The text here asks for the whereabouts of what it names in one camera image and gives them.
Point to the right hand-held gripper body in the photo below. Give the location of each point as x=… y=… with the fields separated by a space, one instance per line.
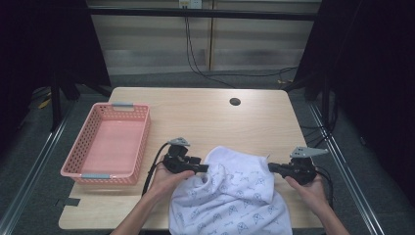
x=301 y=168

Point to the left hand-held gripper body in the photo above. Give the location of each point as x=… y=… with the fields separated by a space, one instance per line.
x=177 y=161

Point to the white printed garment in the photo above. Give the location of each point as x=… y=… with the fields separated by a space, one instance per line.
x=235 y=196

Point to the pink plastic basket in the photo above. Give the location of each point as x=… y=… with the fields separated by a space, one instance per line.
x=111 y=147

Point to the person's left hand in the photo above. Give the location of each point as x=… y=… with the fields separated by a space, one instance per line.
x=166 y=182

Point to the person's right hand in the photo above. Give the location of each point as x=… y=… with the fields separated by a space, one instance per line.
x=310 y=196

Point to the round black table grommet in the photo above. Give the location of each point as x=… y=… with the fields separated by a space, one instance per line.
x=235 y=101

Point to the black tape strip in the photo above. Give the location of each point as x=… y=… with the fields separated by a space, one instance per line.
x=70 y=202

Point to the black curtain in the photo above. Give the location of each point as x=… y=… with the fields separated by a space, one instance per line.
x=39 y=42
x=375 y=65

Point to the black metal stand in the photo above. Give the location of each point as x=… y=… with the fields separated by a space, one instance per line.
x=56 y=104

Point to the yellow floor item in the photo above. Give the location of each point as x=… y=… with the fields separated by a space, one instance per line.
x=44 y=103

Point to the metal floor rail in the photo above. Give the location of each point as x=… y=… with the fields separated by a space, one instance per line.
x=345 y=176
x=32 y=169

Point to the black horizontal frame bar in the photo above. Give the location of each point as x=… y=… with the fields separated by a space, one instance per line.
x=202 y=13

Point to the white wall outlet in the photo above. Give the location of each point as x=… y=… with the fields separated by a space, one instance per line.
x=191 y=3

